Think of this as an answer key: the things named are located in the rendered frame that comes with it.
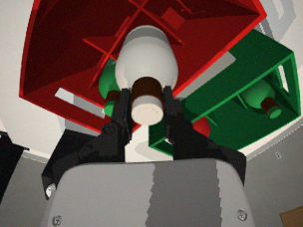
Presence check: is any red plastic crate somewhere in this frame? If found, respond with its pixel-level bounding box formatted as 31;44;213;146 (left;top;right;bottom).
19;0;267;133

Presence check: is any green plastic crate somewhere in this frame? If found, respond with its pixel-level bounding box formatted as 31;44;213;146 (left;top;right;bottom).
149;29;301;157

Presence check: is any white bottle with grey label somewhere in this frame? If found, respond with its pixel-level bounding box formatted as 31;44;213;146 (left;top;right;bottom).
115;25;178;125

